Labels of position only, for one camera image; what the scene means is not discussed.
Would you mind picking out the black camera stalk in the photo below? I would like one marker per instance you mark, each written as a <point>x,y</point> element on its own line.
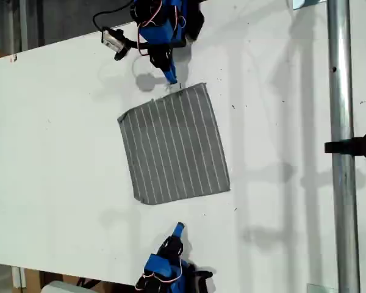
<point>126,44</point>

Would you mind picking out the black clamp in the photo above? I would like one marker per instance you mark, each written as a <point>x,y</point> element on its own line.
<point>353,146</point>

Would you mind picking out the brown cardboard box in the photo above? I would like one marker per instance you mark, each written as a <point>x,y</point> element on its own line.
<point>33,279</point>

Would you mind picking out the grey white-striped towel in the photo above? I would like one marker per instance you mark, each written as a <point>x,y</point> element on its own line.
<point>174,143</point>

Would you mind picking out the silver black camera box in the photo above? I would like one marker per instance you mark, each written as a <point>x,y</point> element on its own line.
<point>205,273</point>
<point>111,39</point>

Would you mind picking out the white plastic container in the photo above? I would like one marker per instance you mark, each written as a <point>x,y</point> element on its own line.
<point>64,287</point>

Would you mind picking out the white table leg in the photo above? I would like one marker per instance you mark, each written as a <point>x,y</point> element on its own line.
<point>18,277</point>

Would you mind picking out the steel post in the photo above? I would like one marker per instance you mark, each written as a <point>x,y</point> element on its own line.
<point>341,91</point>

